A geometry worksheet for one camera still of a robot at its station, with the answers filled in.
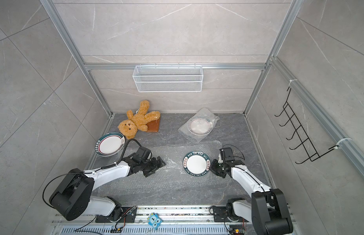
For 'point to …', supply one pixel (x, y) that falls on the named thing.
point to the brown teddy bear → (129, 127)
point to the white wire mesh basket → (168, 79)
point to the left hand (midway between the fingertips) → (164, 165)
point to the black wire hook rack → (307, 145)
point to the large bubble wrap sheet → (171, 179)
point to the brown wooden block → (153, 126)
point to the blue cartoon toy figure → (154, 220)
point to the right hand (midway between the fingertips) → (211, 168)
